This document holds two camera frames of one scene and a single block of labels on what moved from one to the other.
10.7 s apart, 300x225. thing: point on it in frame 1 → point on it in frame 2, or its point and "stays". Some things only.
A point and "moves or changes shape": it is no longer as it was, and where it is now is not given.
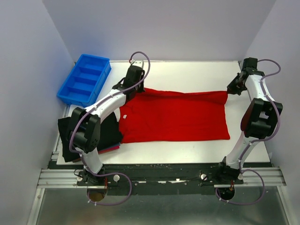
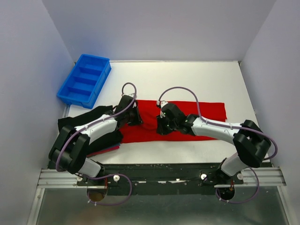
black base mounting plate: (193, 179) stays
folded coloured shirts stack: (106, 143) stays
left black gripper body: (137, 86) → (135, 116)
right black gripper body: (233, 86) → (161, 125)
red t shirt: (159, 115) moves or changes shape
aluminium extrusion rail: (67, 178) stays
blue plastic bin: (83, 85) stays
